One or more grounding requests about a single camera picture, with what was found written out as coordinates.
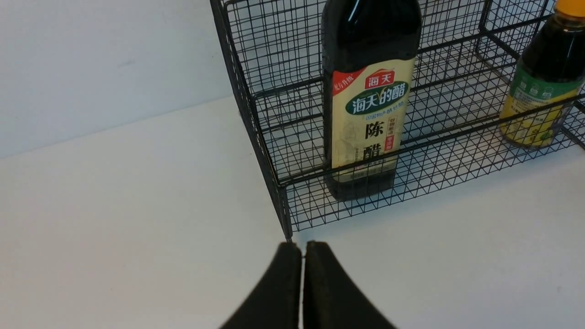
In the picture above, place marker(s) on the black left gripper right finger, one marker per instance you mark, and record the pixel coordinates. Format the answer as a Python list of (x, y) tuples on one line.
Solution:
[(331, 300)]

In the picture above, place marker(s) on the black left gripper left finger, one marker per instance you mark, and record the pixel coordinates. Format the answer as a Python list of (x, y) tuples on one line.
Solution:
[(274, 301)]

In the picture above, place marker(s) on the oyster sauce bottle yellow cap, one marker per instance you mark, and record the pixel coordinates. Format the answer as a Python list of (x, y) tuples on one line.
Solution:
[(550, 70)]

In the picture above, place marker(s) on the dark vinegar bottle gold cap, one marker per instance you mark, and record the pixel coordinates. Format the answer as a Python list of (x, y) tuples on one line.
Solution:
[(369, 48)]

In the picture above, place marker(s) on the black wire mesh shelf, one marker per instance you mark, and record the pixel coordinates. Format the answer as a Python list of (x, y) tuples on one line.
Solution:
[(465, 65)]

